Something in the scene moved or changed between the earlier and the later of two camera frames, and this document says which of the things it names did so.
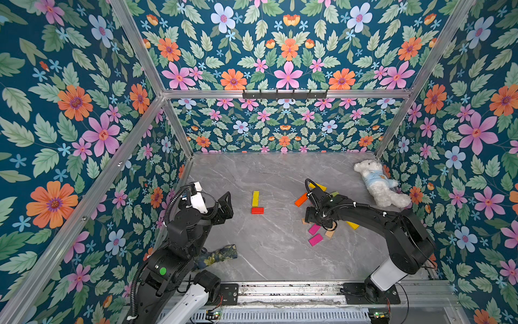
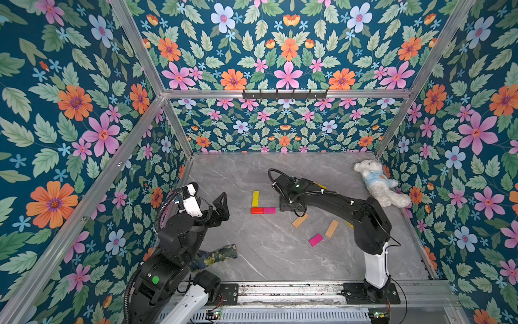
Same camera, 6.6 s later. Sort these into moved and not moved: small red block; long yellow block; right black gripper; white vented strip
Moved: right black gripper
Not moved: small red block; white vented strip; long yellow block
